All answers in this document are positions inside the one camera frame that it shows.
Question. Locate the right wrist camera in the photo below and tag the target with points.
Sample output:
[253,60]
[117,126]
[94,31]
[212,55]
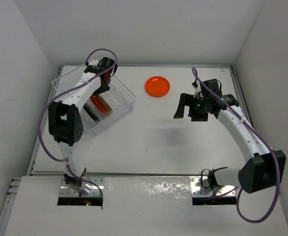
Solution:
[214,85]

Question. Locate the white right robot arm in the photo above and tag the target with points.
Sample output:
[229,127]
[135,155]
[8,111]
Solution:
[263,168]

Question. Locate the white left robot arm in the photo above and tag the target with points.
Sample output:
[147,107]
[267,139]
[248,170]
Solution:
[65,122]

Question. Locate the yellow patterned plate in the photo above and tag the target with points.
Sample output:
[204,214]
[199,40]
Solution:
[103,103]

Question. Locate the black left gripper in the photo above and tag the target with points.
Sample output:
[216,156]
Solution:
[99,90]

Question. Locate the white front cover board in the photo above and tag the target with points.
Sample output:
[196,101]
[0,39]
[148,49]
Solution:
[133,206]

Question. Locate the clear wire dish rack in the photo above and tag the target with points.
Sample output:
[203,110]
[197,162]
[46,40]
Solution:
[119,98]

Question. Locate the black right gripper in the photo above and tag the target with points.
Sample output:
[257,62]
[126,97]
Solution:
[188,100]

